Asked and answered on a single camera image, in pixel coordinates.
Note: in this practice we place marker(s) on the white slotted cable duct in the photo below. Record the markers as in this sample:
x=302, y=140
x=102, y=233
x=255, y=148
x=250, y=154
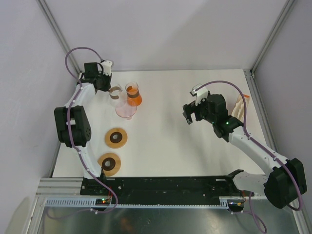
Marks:
x=103, y=203

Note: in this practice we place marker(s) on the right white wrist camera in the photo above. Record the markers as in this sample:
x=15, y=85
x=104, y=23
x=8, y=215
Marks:
x=200, y=93

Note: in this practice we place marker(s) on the aluminium frame rail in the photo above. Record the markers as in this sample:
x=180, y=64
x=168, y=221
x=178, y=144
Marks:
x=59, y=187

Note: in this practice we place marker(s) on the clear glass carafe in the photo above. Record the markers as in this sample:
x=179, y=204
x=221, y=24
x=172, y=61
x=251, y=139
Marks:
x=115, y=92

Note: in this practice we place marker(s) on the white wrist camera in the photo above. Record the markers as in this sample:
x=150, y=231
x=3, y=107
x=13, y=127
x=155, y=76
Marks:
x=200, y=93
x=107, y=67

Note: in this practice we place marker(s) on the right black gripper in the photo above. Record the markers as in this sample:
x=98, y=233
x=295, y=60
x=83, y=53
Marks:
x=190, y=108

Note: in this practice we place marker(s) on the white paper coffee filters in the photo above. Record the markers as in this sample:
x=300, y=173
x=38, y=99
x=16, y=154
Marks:
x=238, y=110

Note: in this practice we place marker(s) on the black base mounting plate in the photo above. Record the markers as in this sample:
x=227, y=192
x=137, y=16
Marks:
x=169, y=190

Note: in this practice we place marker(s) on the pink glass dripper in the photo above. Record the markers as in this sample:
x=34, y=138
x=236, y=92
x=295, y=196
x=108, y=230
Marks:
x=126, y=109

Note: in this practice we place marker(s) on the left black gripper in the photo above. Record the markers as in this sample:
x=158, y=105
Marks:
x=108, y=79

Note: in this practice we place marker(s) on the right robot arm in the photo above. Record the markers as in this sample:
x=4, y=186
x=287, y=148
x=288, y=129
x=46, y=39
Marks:
x=283, y=180

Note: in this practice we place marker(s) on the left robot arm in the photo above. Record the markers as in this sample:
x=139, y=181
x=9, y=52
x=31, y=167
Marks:
x=73, y=127

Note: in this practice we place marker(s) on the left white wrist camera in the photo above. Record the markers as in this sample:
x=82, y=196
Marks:
x=107, y=67

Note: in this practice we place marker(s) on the orange glass carafe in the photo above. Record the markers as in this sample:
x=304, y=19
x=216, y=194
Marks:
x=133, y=96

